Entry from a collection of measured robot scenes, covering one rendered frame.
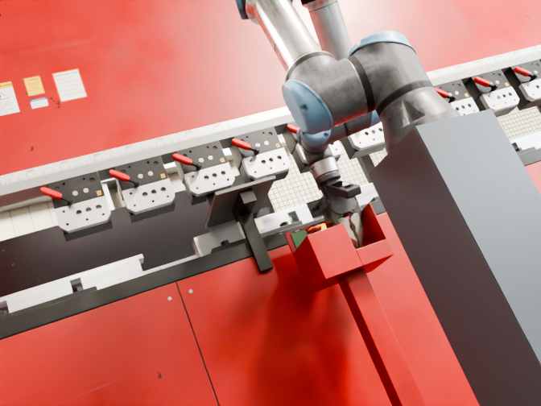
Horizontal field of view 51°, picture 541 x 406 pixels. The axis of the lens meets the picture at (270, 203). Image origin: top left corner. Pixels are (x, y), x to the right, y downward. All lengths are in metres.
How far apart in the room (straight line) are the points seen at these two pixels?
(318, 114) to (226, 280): 0.68
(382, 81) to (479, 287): 0.41
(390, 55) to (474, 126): 0.20
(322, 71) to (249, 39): 1.06
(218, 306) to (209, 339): 0.09
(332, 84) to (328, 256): 0.50
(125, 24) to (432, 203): 1.42
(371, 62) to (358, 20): 1.24
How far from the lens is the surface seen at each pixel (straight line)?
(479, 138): 1.06
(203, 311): 1.57
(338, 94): 1.08
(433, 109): 1.06
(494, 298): 0.96
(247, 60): 2.09
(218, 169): 1.84
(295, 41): 1.21
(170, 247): 2.30
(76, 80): 1.99
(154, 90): 1.97
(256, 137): 1.92
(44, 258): 2.31
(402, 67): 1.11
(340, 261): 1.43
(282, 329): 1.60
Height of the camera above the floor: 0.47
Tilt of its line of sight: 17 degrees up
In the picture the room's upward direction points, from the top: 23 degrees counter-clockwise
